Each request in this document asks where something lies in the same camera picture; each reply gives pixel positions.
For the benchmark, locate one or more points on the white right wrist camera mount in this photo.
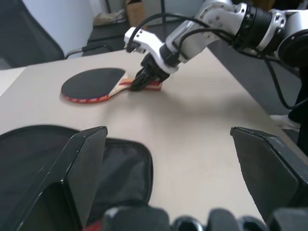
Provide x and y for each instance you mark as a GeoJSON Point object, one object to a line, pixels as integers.
{"type": "Point", "coordinates": [149, 39]}

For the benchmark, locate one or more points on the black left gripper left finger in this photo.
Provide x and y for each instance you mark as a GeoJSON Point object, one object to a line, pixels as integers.
{"type": "Point", "coordinates": [79, 168]}

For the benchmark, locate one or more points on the black rubber table tennis paddle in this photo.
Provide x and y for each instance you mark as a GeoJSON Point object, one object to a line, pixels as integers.
{"type": "Point", "coordinates": [91, 79]}

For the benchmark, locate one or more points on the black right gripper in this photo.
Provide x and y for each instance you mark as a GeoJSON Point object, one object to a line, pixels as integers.
{"type": "Point", "coordinates": [154, 69]}

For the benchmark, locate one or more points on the dark office chair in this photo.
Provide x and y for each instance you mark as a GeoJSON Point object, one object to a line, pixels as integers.
{"type": "Point", "coordinates": [26, 33]}

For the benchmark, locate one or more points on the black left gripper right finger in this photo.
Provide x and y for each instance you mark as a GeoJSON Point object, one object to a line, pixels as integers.
{"type": "Point", "coordinates": [269, 168]}

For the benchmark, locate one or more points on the beige cloth bundle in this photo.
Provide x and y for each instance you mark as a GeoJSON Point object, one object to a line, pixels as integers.
{"type": "Point", "coordinates": [108, 18]}

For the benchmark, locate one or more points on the red and black paddle case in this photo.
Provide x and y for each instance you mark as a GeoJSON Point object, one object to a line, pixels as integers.
{"type": "Point", "coordinates": [125, 173]}

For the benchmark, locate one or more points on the brown cardboard box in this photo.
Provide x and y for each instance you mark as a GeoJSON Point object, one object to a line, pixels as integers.
{"type": "Point", "coordinates": [136, 12]}

